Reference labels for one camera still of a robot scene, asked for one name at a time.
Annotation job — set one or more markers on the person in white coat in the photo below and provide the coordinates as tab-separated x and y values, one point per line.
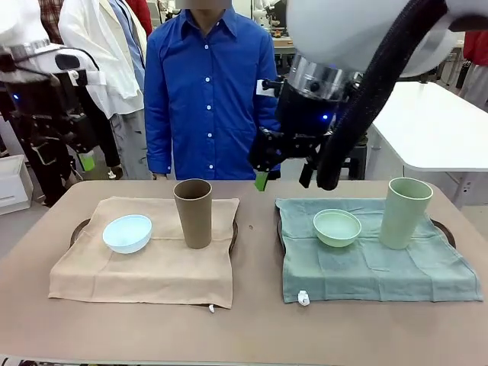
118	76

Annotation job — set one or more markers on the teal cloth mat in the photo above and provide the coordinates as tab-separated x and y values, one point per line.
362	274

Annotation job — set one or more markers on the tall light green cup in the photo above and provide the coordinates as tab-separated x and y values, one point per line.
402	221

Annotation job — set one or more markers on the white storage box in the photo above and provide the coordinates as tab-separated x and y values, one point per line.
13	187

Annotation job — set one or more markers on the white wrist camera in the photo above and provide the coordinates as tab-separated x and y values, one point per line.
95	80
263	89

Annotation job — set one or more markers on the beige cloth mat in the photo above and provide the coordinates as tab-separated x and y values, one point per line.
152	278

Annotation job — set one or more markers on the person in red top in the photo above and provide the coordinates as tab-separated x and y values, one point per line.
476	49

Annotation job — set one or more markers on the light green bowl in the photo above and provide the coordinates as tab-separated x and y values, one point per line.
337	236

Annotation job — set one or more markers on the light blue bowl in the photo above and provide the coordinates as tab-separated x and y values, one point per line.
126	238

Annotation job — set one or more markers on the left forearm blue sleeve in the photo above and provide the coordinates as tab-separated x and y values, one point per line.
267	114

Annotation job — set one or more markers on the dark brown serving tray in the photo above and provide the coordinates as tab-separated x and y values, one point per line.
235	234
450	234

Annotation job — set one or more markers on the tall brown cup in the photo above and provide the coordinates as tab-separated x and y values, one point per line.
196	225

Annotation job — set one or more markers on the right forearm blue sleeve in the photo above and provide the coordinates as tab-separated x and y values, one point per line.
158	148

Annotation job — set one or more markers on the person in red jacket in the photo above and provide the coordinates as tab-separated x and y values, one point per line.
143	15

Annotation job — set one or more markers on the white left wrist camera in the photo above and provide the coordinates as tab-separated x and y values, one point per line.
95	80

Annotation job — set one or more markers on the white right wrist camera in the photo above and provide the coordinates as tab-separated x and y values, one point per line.
263	89

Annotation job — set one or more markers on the person's right hand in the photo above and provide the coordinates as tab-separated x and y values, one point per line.
159	177

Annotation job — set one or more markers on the white side table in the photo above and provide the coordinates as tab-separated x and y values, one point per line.
438	126

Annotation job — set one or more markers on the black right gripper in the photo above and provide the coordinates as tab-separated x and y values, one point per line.
305	118

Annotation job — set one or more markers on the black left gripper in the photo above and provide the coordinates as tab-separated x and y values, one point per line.
34	91

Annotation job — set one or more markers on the person in blue jacket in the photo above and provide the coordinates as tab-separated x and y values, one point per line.
206	114

